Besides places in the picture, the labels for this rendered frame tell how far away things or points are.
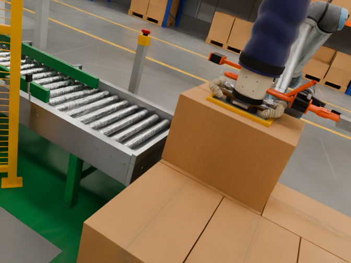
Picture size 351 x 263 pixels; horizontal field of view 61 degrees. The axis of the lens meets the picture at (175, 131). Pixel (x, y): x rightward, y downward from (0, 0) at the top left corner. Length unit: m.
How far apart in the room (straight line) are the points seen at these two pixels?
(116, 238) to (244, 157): 0.69
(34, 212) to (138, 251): 1.00
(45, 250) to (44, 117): 0.73
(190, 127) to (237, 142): 0.25
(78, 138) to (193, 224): 0.80
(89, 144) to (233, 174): 0.78
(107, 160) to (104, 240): 0.56
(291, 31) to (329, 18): 0.54
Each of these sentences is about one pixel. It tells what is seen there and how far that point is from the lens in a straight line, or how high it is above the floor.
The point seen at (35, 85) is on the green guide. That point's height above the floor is 0.63.
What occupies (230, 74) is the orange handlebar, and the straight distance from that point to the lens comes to 1.59.
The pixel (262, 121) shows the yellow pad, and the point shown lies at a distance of 1.48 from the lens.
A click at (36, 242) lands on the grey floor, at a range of 1.89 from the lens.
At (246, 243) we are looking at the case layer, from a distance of 1.40.
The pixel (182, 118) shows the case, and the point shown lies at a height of 0.82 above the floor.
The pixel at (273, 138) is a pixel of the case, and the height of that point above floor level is 0.94.
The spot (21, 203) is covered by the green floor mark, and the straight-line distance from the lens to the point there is 2.10.
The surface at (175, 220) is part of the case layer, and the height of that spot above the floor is 0.54.
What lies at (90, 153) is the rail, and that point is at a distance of 1.72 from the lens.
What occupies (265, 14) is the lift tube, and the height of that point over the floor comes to 1.40.
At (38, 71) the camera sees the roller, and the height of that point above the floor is 0.54.
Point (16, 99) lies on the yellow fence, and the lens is 1.89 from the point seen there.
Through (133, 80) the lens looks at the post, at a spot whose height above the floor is 0.65.
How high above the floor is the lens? 1.45
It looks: 27 degrees down
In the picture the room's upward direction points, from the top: 17 degrees clockwise
